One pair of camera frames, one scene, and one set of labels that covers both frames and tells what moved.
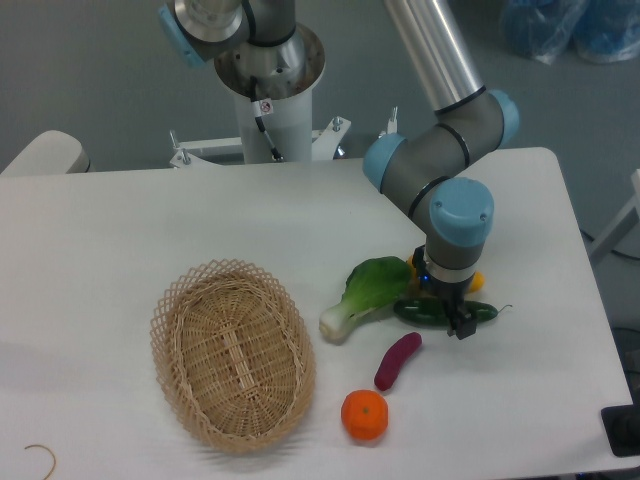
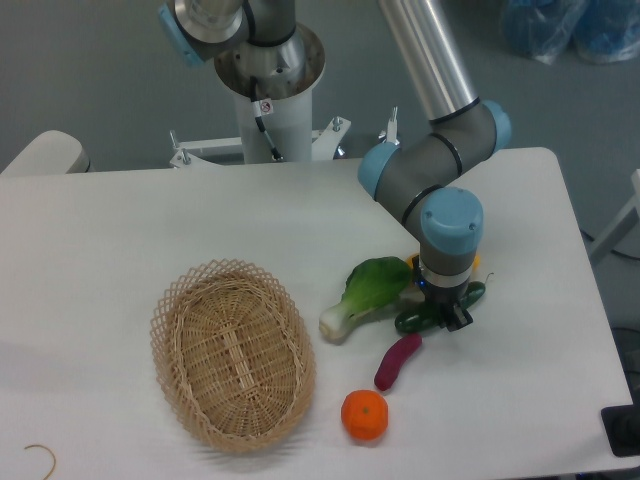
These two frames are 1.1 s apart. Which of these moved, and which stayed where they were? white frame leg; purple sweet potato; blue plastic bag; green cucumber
Moved: green cucumber
Stayed: blue plastic bag; white frame leg; purple sweet potato
